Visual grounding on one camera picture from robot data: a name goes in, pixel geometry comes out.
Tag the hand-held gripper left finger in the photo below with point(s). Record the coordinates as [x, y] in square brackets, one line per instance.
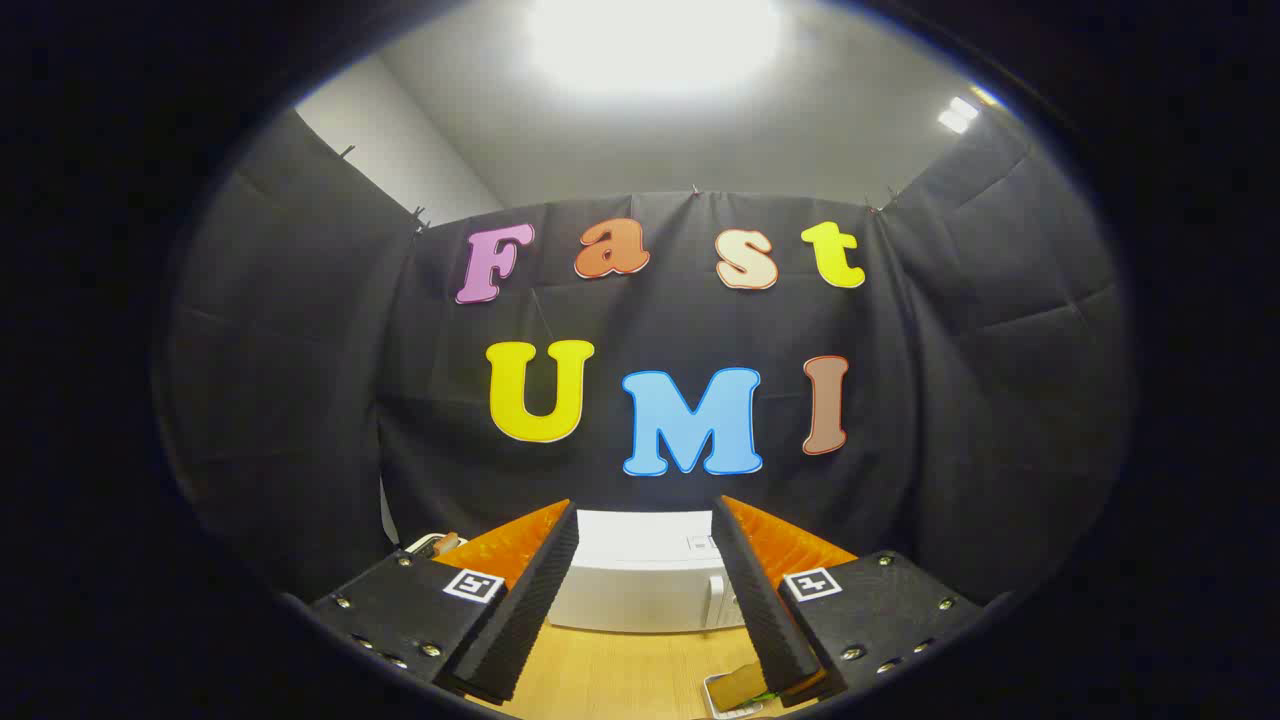
[530, 600]

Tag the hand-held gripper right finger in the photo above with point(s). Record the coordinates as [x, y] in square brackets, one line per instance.
[760, 600]

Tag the brown bread lettuce sandwich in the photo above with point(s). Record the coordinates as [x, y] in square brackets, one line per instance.
[738, 686]

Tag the white microwave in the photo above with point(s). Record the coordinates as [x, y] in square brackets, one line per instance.
[640, 590]

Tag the toast slice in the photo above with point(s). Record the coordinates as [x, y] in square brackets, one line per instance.
[446, 543]

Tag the small white tray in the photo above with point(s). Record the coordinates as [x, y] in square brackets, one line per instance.
[716, 700]

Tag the cream toaster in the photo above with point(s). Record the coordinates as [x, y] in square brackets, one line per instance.
[425, 543]

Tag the small ceiling light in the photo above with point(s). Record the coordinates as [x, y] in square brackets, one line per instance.
[958, 114]

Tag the ceiling light panel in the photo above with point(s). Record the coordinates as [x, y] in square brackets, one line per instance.
[655, 40]

